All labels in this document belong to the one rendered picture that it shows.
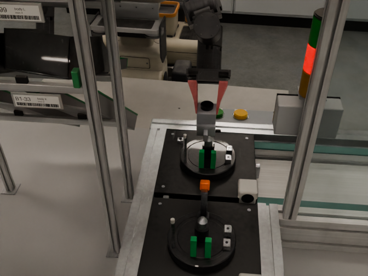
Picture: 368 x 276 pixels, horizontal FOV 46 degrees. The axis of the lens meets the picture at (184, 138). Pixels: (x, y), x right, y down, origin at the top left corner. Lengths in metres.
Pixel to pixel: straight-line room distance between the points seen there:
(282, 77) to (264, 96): 1.83
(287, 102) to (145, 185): 0.41
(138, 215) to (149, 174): 0.13
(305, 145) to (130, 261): 0.42
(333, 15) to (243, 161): 0.50
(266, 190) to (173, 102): 0.54
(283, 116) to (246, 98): 0.70
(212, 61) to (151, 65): 0.80
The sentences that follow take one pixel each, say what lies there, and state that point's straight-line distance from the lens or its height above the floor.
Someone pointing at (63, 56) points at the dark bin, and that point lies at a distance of 0.79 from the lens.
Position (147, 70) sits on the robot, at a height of 0.81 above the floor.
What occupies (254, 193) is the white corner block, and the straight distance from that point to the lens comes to 1.00.
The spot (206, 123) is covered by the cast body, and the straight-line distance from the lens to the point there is 1.00.
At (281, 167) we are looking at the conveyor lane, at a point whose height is 0.92.
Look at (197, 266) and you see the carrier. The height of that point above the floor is 0.99.
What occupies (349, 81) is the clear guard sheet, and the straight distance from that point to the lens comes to 0.80.
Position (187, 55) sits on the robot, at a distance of 2.01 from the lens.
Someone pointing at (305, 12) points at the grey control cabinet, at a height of 0.16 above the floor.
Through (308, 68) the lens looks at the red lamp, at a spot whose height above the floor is 1.32.
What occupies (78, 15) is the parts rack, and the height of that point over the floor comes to 1.44.
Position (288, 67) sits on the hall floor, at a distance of 3.53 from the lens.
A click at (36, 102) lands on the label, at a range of 0.79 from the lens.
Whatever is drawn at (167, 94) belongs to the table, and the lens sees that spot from 1.54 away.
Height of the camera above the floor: 1.70
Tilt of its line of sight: 39 degrees down
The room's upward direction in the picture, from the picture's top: straight up
